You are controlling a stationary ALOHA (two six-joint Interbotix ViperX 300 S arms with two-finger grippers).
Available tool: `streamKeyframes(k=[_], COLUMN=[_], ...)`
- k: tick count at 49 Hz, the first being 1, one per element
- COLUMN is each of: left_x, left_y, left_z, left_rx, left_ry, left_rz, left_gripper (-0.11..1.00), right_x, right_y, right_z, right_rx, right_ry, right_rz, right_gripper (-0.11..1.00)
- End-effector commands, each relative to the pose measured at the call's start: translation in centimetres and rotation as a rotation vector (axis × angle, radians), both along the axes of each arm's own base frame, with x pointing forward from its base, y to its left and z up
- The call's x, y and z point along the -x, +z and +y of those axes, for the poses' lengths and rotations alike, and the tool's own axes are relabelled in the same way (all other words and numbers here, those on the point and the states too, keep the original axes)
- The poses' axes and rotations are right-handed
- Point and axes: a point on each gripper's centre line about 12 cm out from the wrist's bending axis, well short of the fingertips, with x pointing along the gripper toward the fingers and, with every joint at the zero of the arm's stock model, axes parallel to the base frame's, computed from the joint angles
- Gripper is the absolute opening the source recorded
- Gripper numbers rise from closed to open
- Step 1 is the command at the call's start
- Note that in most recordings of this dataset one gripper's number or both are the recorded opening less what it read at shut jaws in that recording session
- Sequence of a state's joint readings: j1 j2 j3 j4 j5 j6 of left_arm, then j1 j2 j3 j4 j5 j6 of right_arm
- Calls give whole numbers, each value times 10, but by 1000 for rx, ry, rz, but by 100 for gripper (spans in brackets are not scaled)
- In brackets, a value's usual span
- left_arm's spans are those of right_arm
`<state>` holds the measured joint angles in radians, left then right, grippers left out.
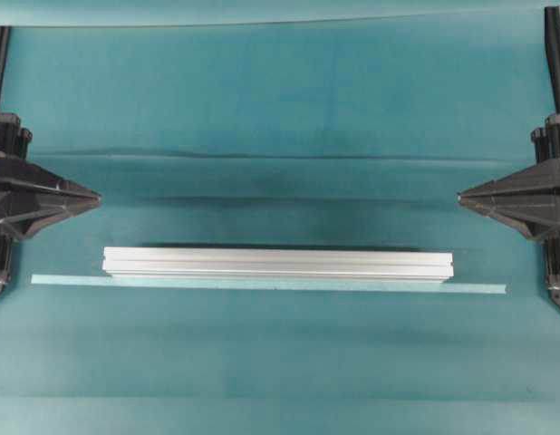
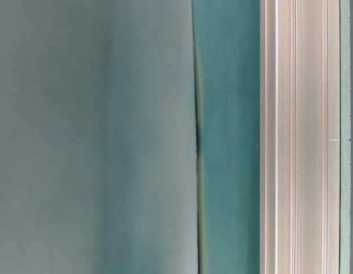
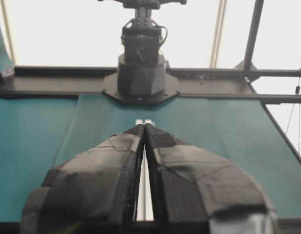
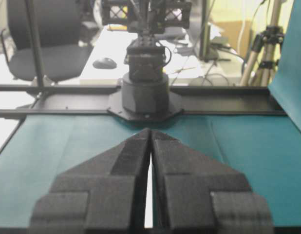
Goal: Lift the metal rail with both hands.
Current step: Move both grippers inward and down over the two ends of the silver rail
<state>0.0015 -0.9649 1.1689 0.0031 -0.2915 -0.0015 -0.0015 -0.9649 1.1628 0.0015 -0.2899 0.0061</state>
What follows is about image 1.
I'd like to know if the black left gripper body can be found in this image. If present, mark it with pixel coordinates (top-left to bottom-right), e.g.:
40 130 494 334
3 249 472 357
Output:
0 113 32 227

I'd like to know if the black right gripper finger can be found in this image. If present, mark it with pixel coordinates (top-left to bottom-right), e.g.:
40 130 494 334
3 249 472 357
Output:
459 198 560 241
458 158 560 202

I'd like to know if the light blue tape strip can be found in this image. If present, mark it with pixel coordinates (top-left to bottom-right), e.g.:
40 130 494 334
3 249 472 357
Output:
31 275 507 295

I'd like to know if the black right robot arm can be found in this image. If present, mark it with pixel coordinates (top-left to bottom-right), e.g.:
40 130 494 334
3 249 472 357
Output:
458 114 560 308

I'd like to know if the silver aluminium extrusion rail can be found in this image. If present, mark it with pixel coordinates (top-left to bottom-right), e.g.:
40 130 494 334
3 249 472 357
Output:
102 246 454 282

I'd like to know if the teal table cloth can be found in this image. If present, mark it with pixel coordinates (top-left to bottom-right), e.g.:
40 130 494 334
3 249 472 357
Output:
0 9 560 434

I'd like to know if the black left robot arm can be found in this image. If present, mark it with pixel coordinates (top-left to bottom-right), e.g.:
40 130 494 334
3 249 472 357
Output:
0 113 101 294

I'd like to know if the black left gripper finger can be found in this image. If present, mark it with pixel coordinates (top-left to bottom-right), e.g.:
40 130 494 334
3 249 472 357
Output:
0 156 99 199
0 196 101 241

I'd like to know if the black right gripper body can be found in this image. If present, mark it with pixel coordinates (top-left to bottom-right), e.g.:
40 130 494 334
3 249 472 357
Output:
530 114 560 227

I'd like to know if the black right frame post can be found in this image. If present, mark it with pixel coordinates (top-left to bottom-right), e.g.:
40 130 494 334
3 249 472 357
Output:
545 5 560 113

